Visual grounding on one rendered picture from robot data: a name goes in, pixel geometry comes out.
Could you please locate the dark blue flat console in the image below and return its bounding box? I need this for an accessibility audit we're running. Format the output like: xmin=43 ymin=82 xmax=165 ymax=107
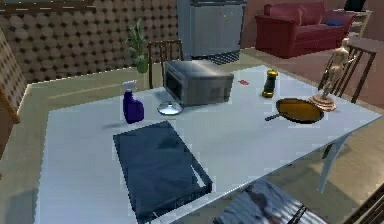
xmin=112 ymin=120 xmax=214 ymax=224

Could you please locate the silver round lid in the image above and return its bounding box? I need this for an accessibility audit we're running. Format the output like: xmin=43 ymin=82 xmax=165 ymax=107
xmin=156 ymin=101 xmax=185 ymax=117

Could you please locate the grey microwave oven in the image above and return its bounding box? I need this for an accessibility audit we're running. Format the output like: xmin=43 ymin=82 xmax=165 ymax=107
xmin=162 ymin=59 xmax=235 ymax=108

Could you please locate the blue spray bottle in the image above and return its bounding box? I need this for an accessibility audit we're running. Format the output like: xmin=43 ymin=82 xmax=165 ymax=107
xmin=121 ymin=79 xmax=145 ymax=125

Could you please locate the pale grey table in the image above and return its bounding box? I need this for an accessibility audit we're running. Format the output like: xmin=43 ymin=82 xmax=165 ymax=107
xmin=33 ymin=64 xmax=383 ymax=224

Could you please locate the brown wooden chair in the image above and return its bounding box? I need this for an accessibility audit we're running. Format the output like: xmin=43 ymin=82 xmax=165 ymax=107
xmin=317 ymin=44 xmax=378 ymax=105
xmin=146 ymin=39 xmax=185 ymax=90
xmin=342 ymin=182 xmax=384 ymax=224

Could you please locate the green house plant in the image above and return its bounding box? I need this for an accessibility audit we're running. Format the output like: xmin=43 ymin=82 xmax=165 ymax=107
xmin=124 ymin=17 xmax=150 ymax=75

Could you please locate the green gold pepper mill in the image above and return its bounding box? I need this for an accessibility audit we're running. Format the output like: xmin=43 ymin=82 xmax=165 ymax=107
xmin=261 ymin=68 xmax=280 ymax=99

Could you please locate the grey fridge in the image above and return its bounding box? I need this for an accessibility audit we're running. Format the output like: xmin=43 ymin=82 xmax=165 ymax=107
xmin=176 ymin=0 xmax=248 ymax=62

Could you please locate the black frying pan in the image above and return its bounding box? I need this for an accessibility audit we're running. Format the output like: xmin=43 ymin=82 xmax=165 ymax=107
xmin=264 ymin=97 xmax=325 ymax=125

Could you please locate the grey striped chair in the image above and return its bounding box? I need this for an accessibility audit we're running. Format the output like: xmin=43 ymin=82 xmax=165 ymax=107
xmin=212 ymin=179 xmax=328 ymax=224

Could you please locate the red sofa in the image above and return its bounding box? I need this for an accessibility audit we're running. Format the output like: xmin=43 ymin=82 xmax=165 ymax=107
xmin=254 ymin=1 xmax=358 ymax=60

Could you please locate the tan figure statue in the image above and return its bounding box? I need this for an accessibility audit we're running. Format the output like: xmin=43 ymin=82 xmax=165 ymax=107
xmin=307 ymin=36 xmax=357 ymax=113

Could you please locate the pale side table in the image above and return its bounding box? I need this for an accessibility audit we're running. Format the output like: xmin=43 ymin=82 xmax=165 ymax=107
xmin=343 ymin=7 xmax=375 ymax=38

